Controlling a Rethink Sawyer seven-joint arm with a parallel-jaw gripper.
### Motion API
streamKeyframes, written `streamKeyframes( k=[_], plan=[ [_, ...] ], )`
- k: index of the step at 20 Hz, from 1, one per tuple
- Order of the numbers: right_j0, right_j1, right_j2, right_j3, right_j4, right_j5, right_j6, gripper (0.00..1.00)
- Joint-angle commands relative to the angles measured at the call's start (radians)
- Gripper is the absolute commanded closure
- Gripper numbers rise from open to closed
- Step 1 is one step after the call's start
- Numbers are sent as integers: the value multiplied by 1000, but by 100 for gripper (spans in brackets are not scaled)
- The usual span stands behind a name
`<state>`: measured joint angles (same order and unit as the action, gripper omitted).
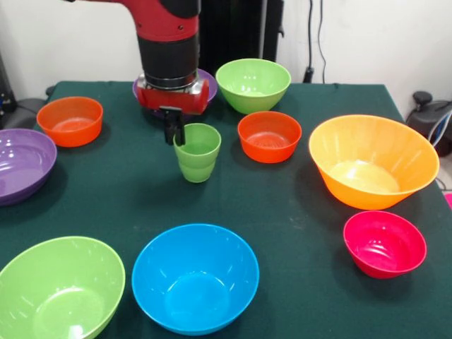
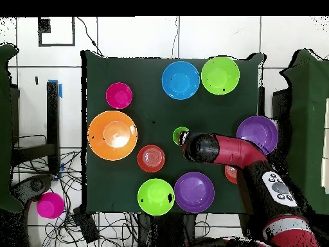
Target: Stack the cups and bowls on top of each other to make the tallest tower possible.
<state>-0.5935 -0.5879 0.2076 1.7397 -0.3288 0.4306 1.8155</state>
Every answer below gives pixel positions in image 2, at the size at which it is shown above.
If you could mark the black metal stool frame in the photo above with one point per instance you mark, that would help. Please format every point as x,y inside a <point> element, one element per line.
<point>52,115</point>

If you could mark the dark green table cloth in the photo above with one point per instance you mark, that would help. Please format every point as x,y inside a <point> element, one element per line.
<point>154,115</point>

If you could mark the black power adapter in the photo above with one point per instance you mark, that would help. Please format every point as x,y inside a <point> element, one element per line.
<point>86,225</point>

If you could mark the purple bowl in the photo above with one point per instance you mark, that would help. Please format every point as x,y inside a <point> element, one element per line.
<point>257,131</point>
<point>194,192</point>

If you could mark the black pedestal column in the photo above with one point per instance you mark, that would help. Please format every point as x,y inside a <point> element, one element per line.
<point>167,231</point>

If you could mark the large green bowl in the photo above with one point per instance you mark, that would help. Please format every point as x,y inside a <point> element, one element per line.
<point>220,75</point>

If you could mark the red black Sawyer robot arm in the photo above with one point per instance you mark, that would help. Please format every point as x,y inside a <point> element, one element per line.
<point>231,151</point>

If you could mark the green cloth covered table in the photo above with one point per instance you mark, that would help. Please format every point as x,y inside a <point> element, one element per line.
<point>5,128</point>
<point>305,115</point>

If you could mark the green cup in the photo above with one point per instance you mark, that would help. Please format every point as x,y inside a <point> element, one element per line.
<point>176,135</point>

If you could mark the pink cup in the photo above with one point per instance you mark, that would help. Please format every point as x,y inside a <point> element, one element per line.
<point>50,205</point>

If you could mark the black grey base foot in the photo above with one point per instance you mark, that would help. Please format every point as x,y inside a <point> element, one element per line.
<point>36,185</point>

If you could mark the pink bowl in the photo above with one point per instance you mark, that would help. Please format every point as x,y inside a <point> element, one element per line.
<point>119,95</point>

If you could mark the large orange bowl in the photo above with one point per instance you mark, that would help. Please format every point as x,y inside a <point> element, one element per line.
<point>112,135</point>

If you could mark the small green bowl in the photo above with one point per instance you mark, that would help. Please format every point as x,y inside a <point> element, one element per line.
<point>156,196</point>

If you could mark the red-orange bowl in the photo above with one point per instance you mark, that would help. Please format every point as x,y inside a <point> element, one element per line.
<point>230,175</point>
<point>151,158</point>

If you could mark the blue bowl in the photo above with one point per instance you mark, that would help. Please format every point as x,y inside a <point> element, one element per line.
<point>180,80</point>

